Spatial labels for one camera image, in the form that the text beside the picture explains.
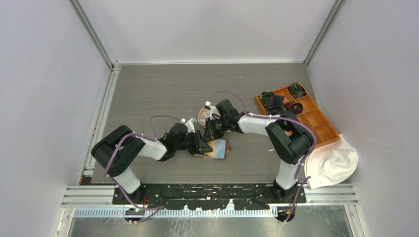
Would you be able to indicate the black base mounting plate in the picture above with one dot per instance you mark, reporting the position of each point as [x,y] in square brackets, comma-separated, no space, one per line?
[215,196]

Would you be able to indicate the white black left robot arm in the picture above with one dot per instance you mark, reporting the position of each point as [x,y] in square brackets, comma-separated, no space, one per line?
[117,150]

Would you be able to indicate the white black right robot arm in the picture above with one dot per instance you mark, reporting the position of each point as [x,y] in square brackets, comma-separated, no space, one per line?
[291,139]

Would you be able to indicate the white bucket hat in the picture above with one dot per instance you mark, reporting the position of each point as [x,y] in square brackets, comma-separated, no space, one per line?
[331,164]

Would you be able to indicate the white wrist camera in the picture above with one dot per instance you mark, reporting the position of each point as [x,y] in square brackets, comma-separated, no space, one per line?
[190,125]
[210,111]

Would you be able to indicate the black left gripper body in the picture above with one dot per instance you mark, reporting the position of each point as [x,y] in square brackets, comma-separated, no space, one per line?
[191,143]

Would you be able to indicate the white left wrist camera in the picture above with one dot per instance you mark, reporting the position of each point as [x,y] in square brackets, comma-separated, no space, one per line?
[190,125]

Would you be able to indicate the brown leather card holder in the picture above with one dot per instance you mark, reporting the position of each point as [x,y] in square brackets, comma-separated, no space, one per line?
[220,150]

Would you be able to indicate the dark green item bundle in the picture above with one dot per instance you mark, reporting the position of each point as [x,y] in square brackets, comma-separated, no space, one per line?
[296,90]

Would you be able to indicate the cream oval tray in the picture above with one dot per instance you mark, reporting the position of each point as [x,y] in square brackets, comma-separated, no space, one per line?
[202,116]

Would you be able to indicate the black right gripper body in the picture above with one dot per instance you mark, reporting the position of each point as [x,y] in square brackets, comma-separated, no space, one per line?
[220,126]

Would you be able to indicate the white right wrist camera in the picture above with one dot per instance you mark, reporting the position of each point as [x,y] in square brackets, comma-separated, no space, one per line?
[210,111]

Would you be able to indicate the blue yellow item bundle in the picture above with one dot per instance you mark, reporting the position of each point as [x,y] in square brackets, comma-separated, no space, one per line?
[266,97]

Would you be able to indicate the orange compartment organizer box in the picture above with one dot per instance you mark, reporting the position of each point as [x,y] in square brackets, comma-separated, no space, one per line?
[305,109]

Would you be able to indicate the orange credit card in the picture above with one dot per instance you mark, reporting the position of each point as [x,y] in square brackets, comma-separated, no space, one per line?
[213,145]

